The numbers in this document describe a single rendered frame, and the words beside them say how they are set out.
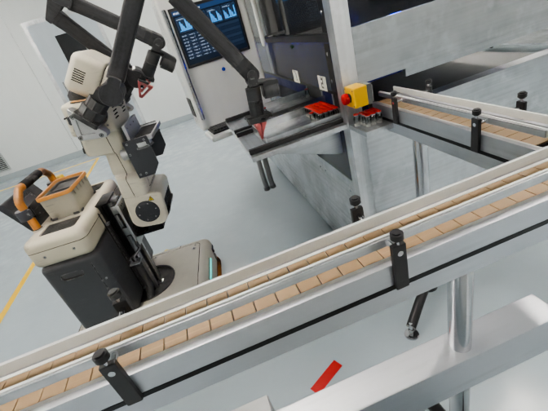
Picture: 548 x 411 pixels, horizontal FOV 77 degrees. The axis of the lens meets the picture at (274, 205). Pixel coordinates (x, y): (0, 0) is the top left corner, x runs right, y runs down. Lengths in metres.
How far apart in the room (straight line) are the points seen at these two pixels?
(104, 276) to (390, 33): 1.48
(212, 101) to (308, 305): 1.82
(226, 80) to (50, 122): 5.26
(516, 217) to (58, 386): 0.79
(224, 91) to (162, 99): 4.63
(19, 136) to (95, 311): 5.88
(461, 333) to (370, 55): 0.96
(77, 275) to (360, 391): 1.22
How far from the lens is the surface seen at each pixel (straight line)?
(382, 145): 1.51
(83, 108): 1.37
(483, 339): 1.00
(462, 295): 0.82
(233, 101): 2.28
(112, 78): 1.30
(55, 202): 1.70
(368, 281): 0.59
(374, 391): 0.91
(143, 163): 1.50
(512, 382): 1.61
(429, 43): 1.54
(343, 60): 1.35
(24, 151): 7.47
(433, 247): 0.63
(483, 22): 1.69
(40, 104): 7.19
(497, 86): 1.80
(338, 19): 1.34
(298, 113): 1.65
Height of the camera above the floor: 1.33
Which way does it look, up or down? 29 degrees down
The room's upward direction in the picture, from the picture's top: 17 degrees counter-clockwise
